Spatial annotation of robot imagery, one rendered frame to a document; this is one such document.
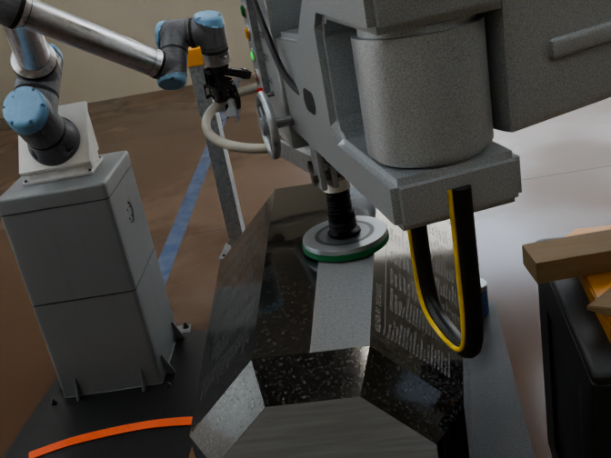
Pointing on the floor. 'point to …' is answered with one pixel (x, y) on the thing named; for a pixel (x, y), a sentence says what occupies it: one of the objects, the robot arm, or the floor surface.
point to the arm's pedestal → (94, 278)
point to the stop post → (226, 191)
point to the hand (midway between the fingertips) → (233, 115)
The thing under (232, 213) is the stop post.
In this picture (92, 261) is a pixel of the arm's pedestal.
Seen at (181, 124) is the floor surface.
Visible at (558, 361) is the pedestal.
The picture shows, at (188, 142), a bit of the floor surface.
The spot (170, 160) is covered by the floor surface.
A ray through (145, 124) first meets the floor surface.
